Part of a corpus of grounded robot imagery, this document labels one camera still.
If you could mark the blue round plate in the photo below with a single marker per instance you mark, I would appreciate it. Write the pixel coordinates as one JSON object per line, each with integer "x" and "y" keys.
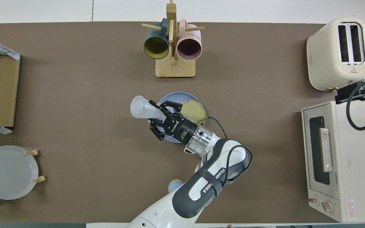
{"x": 182, "y": 95}

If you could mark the cream two-slot toaster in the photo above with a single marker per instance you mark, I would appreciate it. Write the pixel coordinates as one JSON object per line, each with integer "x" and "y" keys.
{"x": 325, "y": 57}

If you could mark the brown table mat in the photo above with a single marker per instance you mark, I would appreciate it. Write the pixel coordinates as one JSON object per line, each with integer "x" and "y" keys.
{"x": 74, "y": 95}

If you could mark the pale grey plate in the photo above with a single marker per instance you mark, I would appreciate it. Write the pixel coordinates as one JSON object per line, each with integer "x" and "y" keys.
{"x": 5, "y": 171}

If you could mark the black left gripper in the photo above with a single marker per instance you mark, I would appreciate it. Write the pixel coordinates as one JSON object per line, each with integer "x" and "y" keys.
{"x": 181, "y": 129}

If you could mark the pink mug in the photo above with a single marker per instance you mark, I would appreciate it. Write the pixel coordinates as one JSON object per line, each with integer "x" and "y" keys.
{"x": 188, "y": 47}

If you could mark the toasted bread slice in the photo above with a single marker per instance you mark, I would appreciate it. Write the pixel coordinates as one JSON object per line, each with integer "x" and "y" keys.
{"x": 195, "y": 109}

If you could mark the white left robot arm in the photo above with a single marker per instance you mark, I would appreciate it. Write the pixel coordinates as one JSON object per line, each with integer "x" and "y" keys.
{"x": 201, "y": 190}

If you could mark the translucent bottle navy cap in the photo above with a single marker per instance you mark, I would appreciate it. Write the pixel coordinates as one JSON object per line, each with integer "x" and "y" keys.
{"x": 141, "y": 107}

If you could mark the teal mug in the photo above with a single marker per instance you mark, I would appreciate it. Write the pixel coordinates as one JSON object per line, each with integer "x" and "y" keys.
{"x": 156, "y": 47}

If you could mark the wooden plate rack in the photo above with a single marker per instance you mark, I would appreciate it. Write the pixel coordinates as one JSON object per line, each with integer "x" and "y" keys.
{"x": 32, "y": 152}

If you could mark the wooden mug rack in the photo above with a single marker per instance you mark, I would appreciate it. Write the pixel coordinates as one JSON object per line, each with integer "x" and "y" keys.
{"x": 176, "y": 69}

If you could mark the white toaster oven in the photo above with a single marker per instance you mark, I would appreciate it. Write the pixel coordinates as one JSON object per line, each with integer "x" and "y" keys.
{"x": 356, "y": 174}

